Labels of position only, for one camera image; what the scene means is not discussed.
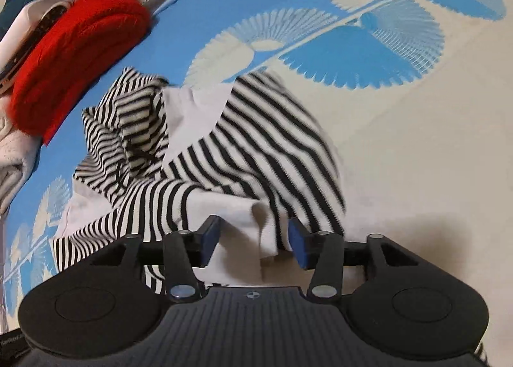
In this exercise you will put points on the white object with dark band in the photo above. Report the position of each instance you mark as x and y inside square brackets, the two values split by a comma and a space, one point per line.
[28, 28]

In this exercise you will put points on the blue white printed blanket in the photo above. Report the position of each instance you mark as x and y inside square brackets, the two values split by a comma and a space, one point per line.
[408, 138]

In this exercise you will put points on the black white striped garment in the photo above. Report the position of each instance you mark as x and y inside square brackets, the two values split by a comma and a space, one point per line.
[256, 142]

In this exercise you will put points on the red knit garment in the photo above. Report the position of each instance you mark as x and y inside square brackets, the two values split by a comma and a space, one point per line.
[80, 54]

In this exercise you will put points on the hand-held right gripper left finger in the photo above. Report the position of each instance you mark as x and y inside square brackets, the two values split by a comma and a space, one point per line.
[211, 239]

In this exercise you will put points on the white knit garment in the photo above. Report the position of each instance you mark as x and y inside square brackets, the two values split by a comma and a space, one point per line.
[13, 154]

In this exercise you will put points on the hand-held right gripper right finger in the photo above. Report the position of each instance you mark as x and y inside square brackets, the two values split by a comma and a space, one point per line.
[299, 247]

